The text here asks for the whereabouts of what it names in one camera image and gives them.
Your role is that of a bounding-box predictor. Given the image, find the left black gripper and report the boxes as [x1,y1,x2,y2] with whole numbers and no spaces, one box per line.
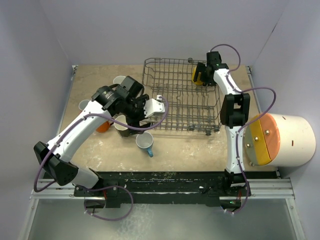
[122,94,154,135]

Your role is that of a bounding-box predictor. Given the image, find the yellow mug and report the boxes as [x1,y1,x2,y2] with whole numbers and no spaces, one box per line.
[191,67,203,86]

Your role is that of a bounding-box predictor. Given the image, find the pink faceted mug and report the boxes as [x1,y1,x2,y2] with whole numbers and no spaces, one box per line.
[113,75,126,85]

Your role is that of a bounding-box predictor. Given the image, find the orange mug black handle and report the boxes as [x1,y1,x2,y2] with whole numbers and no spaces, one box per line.
[96,121,112,133]

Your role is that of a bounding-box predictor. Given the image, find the blue mug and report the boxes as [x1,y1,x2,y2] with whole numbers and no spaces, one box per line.
[135,131,154,158]

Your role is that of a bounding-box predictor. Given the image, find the small salmon pink cup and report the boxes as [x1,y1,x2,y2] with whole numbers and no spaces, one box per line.
[78,99,90,112]

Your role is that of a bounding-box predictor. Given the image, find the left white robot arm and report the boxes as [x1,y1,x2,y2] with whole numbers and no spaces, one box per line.
[33,76,166,196]

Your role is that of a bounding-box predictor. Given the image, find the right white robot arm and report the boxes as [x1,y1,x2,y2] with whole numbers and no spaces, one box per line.
[192,51,251,196]

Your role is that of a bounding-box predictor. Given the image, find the white cylinder with orange lid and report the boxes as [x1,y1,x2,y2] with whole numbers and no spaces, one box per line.
[244,113,316,167]

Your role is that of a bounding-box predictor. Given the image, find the grey wire dish rack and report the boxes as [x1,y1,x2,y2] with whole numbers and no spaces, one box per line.
[142,57,222,136]

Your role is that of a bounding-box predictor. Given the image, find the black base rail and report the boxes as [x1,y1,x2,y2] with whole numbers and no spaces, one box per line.
[72,171,281,210]

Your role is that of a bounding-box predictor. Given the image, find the aluminium frame rail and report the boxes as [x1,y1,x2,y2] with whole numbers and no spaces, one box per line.
[31,179,295,200]

